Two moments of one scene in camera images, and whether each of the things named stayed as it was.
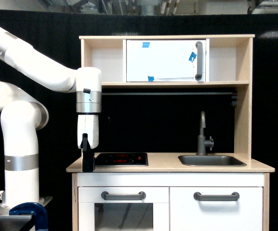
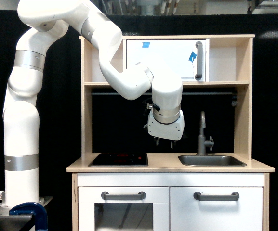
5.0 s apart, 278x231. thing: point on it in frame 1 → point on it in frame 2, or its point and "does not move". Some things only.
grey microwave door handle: x=199 y=76 does not move
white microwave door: x=165 y=60 does not move
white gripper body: x=88 y=124 → x=173 y=131
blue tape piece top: x=145 y=44 does not move
